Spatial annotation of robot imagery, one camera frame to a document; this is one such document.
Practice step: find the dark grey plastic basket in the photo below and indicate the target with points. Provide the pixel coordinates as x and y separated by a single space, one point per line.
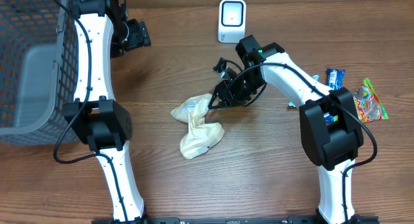
39 71

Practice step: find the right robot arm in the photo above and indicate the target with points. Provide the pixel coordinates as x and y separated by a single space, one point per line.
329 127

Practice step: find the green gummy candy bag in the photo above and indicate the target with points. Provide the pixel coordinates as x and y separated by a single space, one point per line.
368 105

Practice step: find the blue cookie pack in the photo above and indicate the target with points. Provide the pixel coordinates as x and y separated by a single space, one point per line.
334 80

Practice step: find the beige snack bag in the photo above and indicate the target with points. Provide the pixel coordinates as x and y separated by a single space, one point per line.
201 136

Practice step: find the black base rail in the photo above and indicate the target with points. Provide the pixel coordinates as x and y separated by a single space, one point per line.
289 220

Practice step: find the mint green snack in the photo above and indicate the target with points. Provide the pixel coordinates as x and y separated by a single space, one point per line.
291 104

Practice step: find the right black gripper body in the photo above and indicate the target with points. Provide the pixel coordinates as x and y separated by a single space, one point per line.
239 92

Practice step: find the white barcode scanner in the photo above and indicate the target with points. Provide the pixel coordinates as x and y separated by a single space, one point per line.
232 21

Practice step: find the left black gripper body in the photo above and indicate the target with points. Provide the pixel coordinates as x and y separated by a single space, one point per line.
130 37

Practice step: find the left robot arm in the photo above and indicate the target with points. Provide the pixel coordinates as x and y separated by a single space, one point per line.
104 32

